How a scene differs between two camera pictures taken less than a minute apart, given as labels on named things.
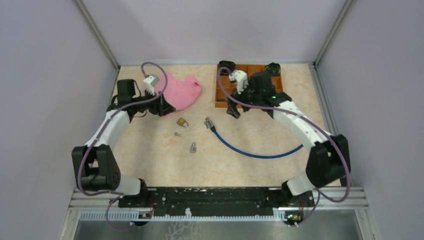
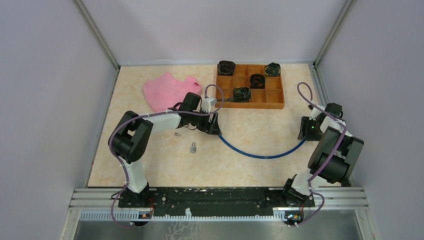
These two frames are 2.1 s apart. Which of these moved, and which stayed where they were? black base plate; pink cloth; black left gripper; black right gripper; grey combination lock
Moved: black left gripper; black right gripper
Stayed: black base plate; pink cloth; grey combination lock
